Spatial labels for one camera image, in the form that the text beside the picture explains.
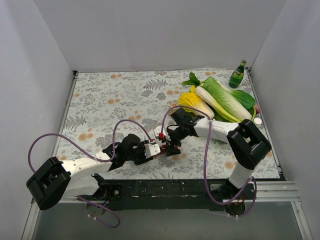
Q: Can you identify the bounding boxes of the red weekly pill organizer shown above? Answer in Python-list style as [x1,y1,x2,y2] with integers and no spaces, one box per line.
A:
[156,146,168,155]

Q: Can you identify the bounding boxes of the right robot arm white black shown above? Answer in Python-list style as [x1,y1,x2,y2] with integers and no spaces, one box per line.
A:
[154,105,272,199]

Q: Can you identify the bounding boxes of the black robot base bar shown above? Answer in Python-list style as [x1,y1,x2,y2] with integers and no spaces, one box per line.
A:
[94,178,258,212]

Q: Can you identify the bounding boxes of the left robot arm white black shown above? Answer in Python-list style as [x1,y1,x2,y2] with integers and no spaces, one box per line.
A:
[26,134,160,211]

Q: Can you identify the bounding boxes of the yellow napa cabbage toy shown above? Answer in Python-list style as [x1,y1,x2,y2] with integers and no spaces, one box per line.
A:
[178,85,215,120]

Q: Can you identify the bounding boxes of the green plastic basket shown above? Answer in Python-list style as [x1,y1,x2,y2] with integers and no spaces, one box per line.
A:
[179,106,257,145]

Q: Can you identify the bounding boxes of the white daikon radish toy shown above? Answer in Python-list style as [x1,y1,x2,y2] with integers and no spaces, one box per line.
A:
[181,72,218,105]

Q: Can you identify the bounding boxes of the floral tablecloth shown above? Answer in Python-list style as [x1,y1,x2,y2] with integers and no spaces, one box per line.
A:
[48,69,281,180]

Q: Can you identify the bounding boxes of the green napa cabbage toy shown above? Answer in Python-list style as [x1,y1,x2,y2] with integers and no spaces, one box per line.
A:
[200,77,256,123]

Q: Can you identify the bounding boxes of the green glass bottle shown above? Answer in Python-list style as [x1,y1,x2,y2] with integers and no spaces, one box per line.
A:
[228,60,247,89]

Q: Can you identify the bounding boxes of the pink radish toy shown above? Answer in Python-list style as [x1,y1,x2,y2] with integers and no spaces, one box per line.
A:
[254,104,261,114]

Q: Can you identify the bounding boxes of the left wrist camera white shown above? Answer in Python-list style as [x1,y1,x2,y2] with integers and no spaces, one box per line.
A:
[144,143,161,159]

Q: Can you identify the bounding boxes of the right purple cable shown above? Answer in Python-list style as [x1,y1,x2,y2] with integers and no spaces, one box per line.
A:
[161,104,258,217]

